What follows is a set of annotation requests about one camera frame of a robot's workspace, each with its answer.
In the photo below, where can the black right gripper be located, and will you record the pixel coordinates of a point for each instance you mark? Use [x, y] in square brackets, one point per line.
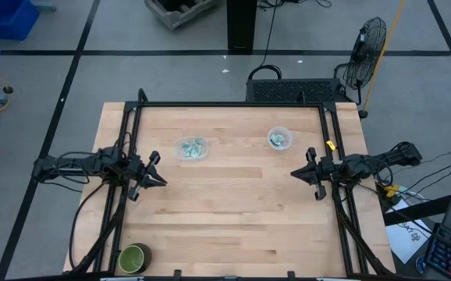
[325, 169]

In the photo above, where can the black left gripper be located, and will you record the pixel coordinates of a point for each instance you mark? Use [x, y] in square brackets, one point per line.
[147, 161]

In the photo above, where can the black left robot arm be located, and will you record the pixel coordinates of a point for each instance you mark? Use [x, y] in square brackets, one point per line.
[77, 166]

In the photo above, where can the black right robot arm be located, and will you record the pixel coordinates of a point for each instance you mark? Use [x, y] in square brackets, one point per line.
[370, 164]

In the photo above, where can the clear rectangular plastic bin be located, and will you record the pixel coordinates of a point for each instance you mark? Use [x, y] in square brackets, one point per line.
[193, 148]

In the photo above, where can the blue plastic storage bin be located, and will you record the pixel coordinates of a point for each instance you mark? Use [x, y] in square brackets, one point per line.
[5, 17]

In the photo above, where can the clear round plastic cup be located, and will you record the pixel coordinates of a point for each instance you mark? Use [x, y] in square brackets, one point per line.
[280, 137]

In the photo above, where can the green bowl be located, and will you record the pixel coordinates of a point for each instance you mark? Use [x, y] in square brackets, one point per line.
[132, 259]

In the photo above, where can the black perforated computer case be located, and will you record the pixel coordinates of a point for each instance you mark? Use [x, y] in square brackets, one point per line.
[293, 90]

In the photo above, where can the yellow power plug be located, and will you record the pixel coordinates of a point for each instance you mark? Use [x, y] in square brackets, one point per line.
[390, 190]

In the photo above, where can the white paper sheet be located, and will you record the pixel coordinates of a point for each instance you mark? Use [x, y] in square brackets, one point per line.
[407, 234]

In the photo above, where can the black diagonal floor bar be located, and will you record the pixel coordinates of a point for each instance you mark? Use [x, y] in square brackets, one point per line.
[424, 208]

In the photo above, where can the black floor fan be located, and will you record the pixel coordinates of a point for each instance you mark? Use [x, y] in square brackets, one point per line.
[366, 54]

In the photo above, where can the black tall tower box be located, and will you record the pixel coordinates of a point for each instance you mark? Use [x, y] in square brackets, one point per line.
[241, 25]

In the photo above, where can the backlit black keyboard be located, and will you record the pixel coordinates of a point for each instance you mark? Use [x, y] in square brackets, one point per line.
[449, 253]

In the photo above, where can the grey wooden pallet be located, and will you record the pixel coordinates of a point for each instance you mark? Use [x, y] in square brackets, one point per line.
[178, 11]

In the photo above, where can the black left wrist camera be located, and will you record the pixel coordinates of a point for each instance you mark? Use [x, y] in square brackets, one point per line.
[136, 166]

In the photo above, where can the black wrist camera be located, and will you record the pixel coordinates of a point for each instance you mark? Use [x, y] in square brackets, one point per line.
[327, 164]
[136, 166]

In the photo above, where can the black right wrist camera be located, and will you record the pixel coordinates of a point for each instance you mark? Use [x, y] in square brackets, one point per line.
[327, 164]

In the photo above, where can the yellow frame tag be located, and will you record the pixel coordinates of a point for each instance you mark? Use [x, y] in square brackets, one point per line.
[330, 145]

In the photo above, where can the black frame foot clamp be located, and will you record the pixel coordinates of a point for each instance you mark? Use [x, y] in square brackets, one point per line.
[291, 274]
[177, 274]

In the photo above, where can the black aluminium table frame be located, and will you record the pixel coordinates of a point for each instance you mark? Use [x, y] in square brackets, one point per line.
[229, 104]

